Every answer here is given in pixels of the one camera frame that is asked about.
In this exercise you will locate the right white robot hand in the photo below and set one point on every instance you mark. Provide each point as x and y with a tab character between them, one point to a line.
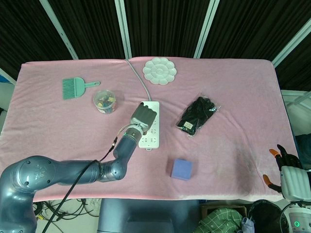
290	174

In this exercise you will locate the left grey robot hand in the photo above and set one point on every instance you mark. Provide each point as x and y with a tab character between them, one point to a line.
143	117

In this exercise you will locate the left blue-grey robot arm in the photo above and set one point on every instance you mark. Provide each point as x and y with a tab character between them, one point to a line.
48	174

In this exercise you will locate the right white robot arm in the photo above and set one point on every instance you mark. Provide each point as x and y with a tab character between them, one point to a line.
297	218

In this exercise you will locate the clear jar of clips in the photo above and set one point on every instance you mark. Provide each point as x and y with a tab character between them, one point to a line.
105	102

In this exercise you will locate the black bin bag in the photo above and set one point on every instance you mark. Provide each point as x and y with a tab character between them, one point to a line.
263	216

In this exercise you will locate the white flower paint palette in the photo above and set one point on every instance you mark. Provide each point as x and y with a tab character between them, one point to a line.
159	71

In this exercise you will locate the black gloves in plastic bag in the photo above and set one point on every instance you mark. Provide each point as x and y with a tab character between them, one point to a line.
198	116

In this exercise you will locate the purple square box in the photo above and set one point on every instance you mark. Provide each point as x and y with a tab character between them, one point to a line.
181	169

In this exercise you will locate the pink table cloth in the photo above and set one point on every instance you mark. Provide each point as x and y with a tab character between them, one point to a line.
218	150

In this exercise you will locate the teal mini brush dustpan set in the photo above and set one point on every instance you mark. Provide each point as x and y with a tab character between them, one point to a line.
73	88

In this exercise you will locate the green checked cloth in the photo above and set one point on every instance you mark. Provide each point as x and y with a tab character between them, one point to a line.
218	222

